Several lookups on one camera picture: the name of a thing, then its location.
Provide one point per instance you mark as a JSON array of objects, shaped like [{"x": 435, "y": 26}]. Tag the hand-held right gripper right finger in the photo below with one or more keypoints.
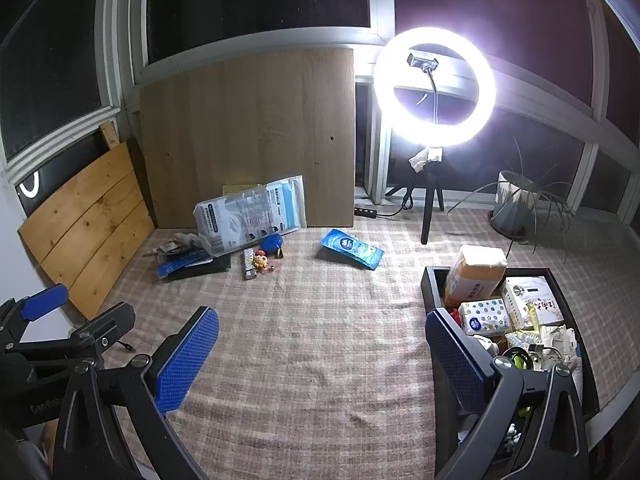
[{"x": 457, "y": 360}]

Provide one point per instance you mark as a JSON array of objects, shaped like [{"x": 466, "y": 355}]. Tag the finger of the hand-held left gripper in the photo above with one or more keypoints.
[
  {"x": 117, "y": 317},
  {"x": 45, "y": 302}
]

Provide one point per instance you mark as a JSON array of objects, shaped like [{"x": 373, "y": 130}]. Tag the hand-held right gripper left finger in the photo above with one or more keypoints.
[{"x": 187, "y": 355}]

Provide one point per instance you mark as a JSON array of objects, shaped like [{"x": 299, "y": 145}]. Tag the black container tray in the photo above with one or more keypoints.
[{"x": 431, "y": 285}]

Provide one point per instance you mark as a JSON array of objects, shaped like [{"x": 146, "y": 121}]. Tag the black pouch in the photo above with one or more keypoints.
[{"x": 200, "y": 266}]

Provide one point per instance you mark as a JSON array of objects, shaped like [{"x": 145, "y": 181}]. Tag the snack wrapper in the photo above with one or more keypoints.
[{"x": 175, "y": 245}]

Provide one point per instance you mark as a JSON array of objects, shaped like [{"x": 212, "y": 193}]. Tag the patterned lighter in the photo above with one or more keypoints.
[{"x": 248, "y": 262}]

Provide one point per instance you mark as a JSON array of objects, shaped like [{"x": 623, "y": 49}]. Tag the small toy figure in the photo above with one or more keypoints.
[{"x": 261, "y": 260}]

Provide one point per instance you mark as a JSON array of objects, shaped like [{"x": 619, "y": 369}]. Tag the blue round case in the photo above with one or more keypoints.
[{"x": 271, "y": 243}]

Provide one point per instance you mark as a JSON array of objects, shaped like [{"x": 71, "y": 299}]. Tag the face mask package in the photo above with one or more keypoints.
[{"x": 240, "y": 215}]

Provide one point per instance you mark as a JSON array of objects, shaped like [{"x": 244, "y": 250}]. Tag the blue wet wipes pack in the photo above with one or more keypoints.
[{"x": 350, "y": 249}]

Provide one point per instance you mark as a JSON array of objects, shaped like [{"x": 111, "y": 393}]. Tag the dotted white tissue pack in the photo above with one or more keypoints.
[{"x": 482, "y": 315}]

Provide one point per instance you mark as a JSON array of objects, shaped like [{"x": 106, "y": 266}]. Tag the orange tissue pack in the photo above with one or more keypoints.
[{"x": 475, "y": 275}]

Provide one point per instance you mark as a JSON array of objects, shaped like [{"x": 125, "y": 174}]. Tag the pine plank panel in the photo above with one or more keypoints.
[{"x": 90, "y": 220}]

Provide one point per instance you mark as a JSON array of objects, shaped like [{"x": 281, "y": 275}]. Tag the white box red print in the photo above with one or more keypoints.
[{"x": 530, "y": 300}]

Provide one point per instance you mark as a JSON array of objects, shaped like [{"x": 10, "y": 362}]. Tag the plaid woven mat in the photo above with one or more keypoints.
[{"x": 310, "y": 340}]

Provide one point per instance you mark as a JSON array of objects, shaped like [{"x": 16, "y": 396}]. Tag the black tripod stand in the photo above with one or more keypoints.
[{"x": 429, "y": 200}]

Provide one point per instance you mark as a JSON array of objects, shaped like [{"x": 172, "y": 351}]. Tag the potted plant grey pot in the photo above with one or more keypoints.
[{"x": 510, "y": 205}]

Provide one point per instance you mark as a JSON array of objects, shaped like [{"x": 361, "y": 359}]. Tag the black power strip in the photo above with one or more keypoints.
[{"x": 365, "y": 211}]

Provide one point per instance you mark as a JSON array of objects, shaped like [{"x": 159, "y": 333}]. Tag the small wooden strip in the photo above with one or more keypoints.
[{"x": 110, "y": 135}]

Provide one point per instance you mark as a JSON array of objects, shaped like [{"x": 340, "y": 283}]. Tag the crumpled white tissue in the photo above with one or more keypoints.
[{"x": 420, "y": 159}]

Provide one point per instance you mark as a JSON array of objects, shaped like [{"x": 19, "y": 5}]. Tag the large light wooden board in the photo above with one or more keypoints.
[{"x": 250, "y": 130}]

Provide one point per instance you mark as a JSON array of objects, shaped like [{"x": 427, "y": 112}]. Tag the black phone holder gooseneck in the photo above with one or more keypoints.
[{"x": 422, "y": 61}]

